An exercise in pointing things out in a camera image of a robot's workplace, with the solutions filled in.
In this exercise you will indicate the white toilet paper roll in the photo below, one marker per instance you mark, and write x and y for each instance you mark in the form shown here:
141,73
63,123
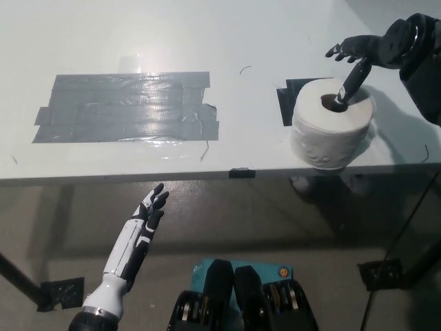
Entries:
317,138

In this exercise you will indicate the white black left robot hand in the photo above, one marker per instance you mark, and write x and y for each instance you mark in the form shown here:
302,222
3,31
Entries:
124,246

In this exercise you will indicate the white shoe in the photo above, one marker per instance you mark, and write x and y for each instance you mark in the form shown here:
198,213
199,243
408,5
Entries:
299,183

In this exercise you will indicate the grey duct tape patch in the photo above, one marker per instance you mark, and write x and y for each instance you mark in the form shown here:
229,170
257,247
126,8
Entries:
120,110

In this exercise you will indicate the black teal robot torso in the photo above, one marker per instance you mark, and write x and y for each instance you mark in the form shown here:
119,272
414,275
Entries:
248,303

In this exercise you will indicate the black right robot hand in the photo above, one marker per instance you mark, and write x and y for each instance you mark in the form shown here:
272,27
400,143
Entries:
389,45

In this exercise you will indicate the small black tape piece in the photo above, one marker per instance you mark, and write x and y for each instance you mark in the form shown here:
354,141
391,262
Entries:
241,173

